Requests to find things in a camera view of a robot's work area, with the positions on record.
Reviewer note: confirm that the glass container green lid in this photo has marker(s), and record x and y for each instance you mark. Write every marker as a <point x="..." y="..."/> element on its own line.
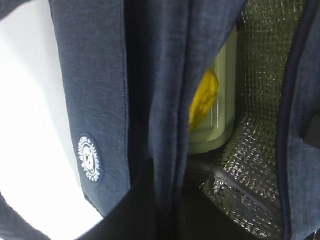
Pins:
<point x="218" y="125"/>

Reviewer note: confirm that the yellow lemon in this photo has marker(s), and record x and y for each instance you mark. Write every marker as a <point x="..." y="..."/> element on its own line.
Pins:
<point x="204" y="99"/>

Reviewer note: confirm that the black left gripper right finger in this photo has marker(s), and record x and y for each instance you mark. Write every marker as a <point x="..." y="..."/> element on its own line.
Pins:
<point x="225" y="209"/>

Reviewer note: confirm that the navy blue lunch bag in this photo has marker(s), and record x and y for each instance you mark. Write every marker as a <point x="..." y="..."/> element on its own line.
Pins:
<point x="131" y="69"/>

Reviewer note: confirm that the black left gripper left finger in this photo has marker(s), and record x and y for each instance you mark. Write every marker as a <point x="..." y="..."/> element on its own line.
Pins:
<point x="135" y="217"/>

